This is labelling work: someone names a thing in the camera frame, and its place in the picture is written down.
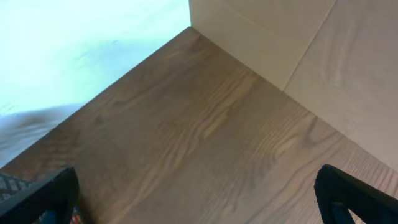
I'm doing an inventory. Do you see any grey plastic basket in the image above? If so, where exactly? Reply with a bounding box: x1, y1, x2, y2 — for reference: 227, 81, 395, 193
0, 173, 32, 202

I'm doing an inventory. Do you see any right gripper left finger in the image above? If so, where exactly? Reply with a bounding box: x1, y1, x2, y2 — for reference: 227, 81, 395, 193
1, 166, 79, 224

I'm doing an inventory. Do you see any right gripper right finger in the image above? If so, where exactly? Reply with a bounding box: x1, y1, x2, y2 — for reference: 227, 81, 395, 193
314, 164, 397, 224

